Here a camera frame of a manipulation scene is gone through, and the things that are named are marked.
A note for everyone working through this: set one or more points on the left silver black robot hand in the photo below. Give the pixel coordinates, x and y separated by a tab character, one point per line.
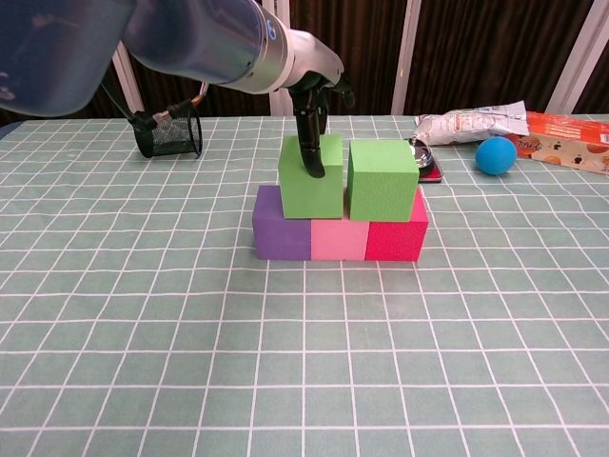
311	62

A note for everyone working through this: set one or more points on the green foam cube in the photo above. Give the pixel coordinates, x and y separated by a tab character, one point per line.
380	185
311	190

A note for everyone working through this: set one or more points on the purple foam cube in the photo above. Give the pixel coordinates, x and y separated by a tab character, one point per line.
278	238

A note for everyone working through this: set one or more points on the magenta foam cube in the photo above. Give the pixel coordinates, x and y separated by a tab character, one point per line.
395	240

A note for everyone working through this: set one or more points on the silver call bell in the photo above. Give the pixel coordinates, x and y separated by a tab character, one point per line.
422	154

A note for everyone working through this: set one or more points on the black mesh pen holder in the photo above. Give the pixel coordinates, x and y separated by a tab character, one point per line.
176	138

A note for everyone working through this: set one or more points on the red flat case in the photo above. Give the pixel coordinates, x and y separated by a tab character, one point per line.
430	177

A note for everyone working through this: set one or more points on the white snack bag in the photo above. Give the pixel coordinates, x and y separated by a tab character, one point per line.
466	126

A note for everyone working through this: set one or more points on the light pink foam cube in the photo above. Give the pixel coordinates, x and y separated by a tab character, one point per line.
338	240

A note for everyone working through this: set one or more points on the blue ball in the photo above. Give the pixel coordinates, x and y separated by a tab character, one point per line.
496	156

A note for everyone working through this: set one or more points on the orange cardboard box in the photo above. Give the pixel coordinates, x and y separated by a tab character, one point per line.
566	138

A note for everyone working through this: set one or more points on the green checked tablecloth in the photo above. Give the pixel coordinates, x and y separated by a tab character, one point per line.
304	357

